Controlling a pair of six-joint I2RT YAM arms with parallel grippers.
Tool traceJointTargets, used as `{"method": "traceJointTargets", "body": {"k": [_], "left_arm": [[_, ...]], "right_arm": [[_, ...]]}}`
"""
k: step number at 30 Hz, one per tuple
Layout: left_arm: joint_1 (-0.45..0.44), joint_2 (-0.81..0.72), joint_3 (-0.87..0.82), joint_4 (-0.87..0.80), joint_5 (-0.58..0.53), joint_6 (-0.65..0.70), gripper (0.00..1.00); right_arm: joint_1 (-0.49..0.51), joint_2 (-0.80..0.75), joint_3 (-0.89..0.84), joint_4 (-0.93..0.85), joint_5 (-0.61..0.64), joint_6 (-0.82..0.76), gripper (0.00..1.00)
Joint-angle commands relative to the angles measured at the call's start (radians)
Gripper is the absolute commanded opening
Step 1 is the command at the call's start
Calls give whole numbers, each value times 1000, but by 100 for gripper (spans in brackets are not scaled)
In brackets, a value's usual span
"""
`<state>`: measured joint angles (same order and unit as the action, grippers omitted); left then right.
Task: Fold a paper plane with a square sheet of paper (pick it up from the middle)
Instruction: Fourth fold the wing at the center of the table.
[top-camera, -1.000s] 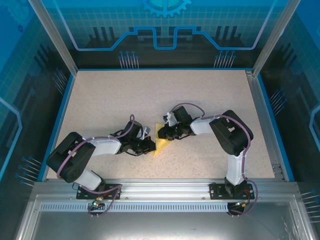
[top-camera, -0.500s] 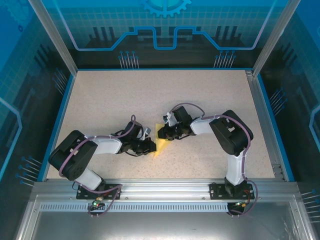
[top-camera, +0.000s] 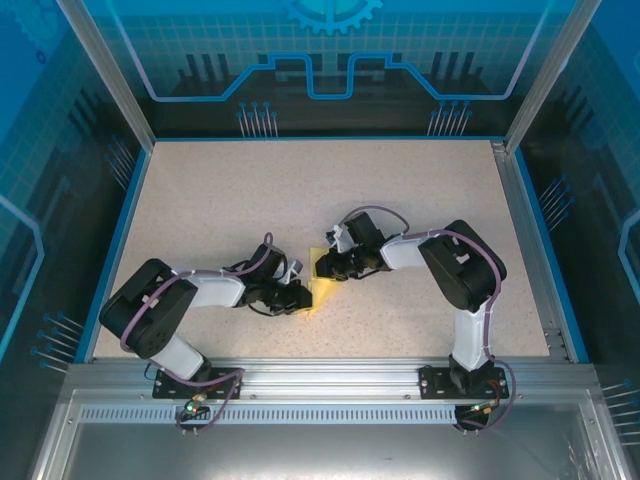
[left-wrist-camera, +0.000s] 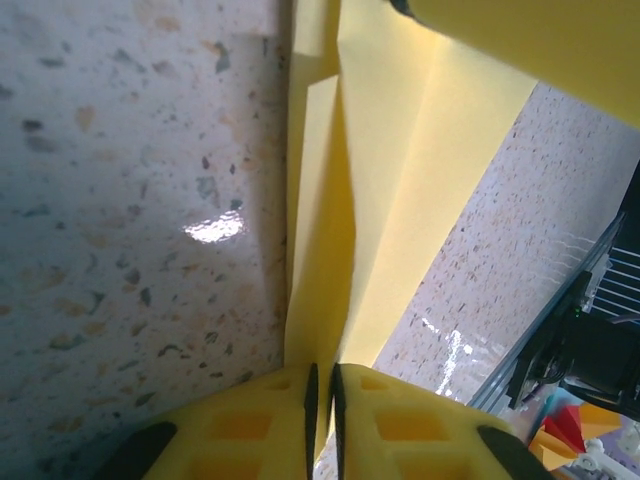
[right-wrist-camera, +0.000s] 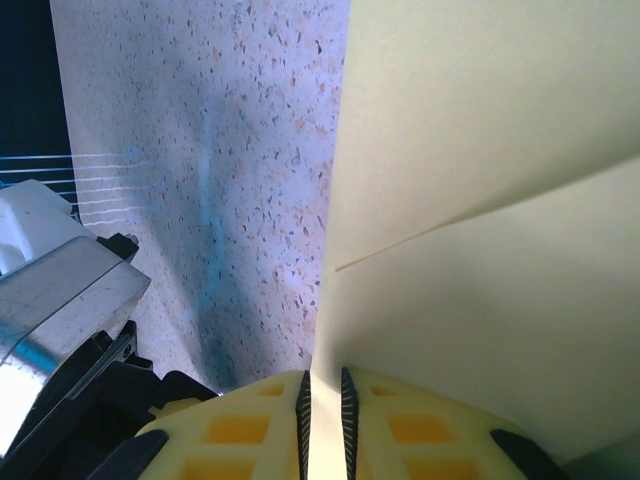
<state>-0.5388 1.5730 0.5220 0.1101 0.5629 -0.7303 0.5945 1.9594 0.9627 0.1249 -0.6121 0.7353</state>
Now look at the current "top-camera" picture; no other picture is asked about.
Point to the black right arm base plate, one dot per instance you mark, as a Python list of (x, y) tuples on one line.
[(435, 385)]

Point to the thin blue table edge trim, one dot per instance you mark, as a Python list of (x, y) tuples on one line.
[(325, 138)]

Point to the aluminium frame post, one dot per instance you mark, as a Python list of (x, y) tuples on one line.
[(545, 75), (115, 85)]

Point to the long aluminium frame rail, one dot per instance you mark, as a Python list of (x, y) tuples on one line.
[(325, 380)]

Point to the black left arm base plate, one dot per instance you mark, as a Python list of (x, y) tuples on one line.
[(170, 387)]

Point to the grey metal sheet tray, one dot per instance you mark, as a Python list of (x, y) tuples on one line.
[(325, 450)]

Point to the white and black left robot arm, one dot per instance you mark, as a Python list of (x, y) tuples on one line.
[(217, 292)]

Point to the aluminium side rail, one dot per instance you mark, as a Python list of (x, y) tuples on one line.
[(530, 250)]

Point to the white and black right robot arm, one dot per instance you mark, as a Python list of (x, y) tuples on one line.
[(400, 252)]

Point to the yellow cloth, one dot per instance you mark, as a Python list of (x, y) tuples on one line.
[(325, 292)]

